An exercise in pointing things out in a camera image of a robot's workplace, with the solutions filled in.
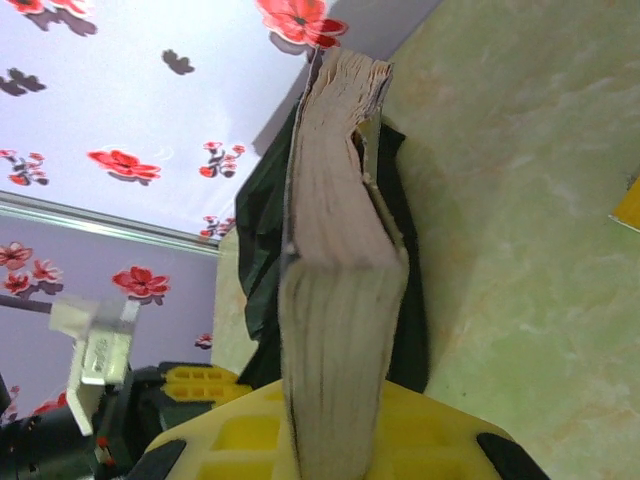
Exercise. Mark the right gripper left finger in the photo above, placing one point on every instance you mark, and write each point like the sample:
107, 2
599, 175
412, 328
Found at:
240, 440

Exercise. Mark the black backpack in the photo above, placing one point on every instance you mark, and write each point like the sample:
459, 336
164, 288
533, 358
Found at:
260, 225

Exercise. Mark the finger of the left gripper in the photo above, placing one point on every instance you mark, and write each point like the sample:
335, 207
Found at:
200, 382

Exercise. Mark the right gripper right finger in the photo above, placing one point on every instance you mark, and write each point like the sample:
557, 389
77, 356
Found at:
430, 440

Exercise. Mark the yellow book with tree print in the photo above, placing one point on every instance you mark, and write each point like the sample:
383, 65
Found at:
627, 210

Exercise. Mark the thick blue landscape cover book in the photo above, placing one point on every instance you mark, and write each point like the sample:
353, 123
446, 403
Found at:
340, 300

